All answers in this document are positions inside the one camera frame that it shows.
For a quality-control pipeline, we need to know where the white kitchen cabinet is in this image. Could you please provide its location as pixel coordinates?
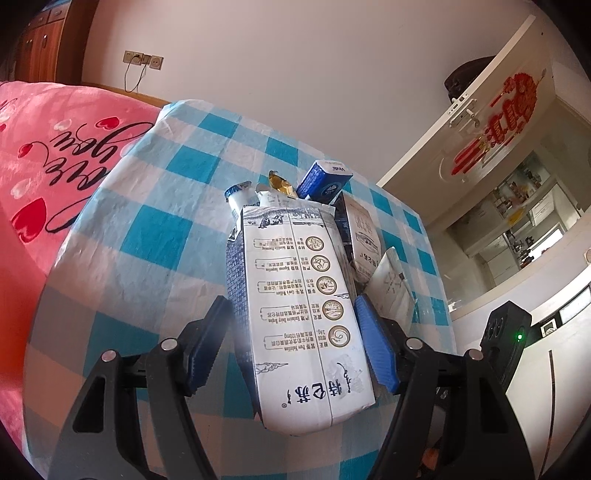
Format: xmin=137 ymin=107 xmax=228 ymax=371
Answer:
xmin=448 ymin=152 xmax=583 ymax=296

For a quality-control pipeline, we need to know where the thin wall cable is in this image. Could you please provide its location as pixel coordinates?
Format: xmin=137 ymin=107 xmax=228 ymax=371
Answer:
xmin=123 ymin=60 xmax=151 ymax=93

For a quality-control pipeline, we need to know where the pink heart blanket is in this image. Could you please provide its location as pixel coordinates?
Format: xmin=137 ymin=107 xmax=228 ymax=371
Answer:
xmin=0 ymin=80 xmax=169 ymax=457

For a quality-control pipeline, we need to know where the wooden cabinet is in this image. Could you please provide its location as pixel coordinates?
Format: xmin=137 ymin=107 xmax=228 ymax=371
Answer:
xmin=11 ymin=0 xmax=100 ymax=86

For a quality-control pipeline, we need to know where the red door decoration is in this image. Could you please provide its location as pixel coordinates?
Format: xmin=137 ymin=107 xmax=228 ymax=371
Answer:
xmin=450 ymin=69 xmax=539 ymax=183

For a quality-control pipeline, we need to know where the blue checked tablecloth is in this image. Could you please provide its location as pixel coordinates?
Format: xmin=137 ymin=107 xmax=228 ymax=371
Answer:
xmin=25 ymin=99 xmax=458 ymax=480

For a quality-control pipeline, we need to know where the white paper sachet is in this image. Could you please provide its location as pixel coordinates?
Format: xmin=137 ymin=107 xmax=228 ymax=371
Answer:
xmin=367 ymin=246 xmax=415 ymax=335

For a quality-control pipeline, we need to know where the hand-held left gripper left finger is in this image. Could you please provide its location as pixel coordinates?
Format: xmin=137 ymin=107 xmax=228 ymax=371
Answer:
xmin=48 ymin=295 xmax=232 ymax=480

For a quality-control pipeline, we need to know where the dark hanging bag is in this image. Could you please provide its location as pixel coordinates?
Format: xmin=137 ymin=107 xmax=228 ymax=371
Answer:
xmin=444 ymin=55 xmax=497 ymax=100

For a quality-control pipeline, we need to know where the white printed packet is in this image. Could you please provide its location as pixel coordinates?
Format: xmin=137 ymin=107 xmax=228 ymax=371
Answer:
xmin=344 ymin=193 xmax=383 ymax=282

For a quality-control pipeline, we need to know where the metal door handle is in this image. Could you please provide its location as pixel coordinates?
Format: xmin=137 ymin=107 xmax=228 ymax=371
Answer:
xmin=450 ymin=90 xmax=481 ymax=130

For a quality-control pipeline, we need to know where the white door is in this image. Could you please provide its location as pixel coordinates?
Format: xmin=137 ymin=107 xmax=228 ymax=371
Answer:
xmin=376 ymin=14 xmax=555 ymax=227

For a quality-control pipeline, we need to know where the white blue milk carton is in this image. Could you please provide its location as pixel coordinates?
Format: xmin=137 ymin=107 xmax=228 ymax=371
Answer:
xmin=225 ymin=204 xmax=377 ymax=437

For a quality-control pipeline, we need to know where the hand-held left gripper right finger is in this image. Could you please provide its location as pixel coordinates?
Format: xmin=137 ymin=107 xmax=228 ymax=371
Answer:
xmin=353 ymin=293 xmax=536 ymax=480

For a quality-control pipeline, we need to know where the small blue box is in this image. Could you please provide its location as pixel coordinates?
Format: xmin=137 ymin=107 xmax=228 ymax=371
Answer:
xmin=297 ymin=160 xmax=354 ymax=205

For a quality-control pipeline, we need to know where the white blue milk pouch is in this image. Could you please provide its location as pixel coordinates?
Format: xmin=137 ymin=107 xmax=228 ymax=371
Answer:
xmin=225 ymin=181 xmax=259 ymax=241

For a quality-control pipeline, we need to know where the gold black snack wrapper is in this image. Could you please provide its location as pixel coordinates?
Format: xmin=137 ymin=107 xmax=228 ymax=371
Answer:
xmin=268 ymin=170 xmax=295 ymax=198

